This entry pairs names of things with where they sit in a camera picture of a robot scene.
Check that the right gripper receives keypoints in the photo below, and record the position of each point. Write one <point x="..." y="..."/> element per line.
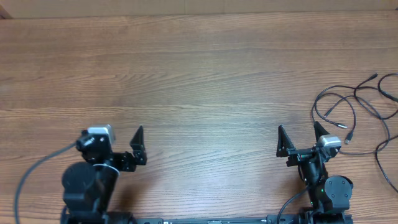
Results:
<point x="285" y="149"/>

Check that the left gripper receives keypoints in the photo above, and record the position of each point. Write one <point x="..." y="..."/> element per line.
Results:
<point x="128" y="163"/>

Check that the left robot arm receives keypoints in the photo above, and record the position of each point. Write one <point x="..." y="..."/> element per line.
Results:
<point x="89" y="185"/>

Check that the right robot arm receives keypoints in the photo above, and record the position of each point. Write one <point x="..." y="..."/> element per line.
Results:
<point x="329" y="195"/>

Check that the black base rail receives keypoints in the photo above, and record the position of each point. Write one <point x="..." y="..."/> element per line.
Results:
<point x="270" y="219"/>

